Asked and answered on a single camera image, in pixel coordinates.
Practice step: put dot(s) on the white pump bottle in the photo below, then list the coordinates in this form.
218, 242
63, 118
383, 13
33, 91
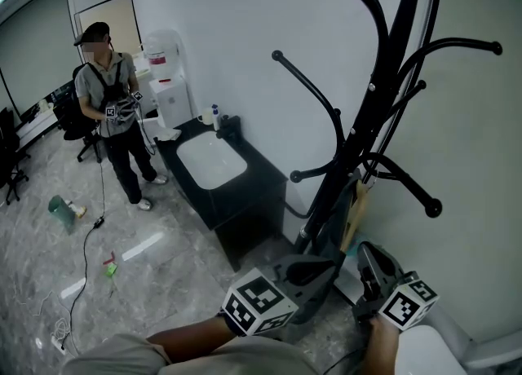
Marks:
216, 118

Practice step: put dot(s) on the white sink basin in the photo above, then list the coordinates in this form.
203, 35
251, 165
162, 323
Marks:
212, 159

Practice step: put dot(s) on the small yellow white bottle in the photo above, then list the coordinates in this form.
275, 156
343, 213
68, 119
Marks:
78, 210

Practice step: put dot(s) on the small red strip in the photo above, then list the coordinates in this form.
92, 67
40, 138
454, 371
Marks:
109, 259

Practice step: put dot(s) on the small green box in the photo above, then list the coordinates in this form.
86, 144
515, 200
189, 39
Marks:
110, 270

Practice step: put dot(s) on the white water dispenser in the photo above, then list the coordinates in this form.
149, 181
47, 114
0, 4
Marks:
173, 100

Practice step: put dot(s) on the black office chair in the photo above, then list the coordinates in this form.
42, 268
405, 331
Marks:
10, 153
75, 120

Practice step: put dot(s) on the black sink cabinet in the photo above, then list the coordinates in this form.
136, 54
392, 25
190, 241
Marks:
244, 206

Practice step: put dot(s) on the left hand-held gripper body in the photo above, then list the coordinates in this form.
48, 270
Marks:
261, 302

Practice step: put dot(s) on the white power strip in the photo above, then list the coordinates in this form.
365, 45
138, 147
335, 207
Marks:
59, 342

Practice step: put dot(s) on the white desk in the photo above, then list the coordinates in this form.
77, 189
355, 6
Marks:
36, 122

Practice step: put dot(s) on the wooden door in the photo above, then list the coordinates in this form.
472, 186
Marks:
122, 23

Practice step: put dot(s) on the white cloth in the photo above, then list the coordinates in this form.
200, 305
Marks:
169, 134

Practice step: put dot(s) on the person's grey shirt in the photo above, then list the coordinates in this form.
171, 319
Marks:
253, 359

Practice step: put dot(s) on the clear water dispenser bottle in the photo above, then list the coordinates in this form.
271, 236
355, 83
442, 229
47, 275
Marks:
161, 51

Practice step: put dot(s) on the person's left forearm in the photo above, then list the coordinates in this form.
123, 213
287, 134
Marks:
191, 336

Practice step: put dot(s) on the black metal coat rack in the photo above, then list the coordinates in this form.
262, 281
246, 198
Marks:
369, 92

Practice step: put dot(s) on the black faucet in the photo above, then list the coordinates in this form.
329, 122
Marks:
230, 126

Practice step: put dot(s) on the white cup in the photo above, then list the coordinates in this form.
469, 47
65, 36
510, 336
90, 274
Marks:
206, 116

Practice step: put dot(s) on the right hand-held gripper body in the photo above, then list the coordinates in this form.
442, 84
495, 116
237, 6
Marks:
408, 304

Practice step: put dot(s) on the white rounded seat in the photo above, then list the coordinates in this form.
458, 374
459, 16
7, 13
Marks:
428, 353

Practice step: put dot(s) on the wooden hanger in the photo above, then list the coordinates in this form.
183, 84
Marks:
359, 206

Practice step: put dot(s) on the person's right forearm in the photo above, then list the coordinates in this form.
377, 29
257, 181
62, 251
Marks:
383, 349

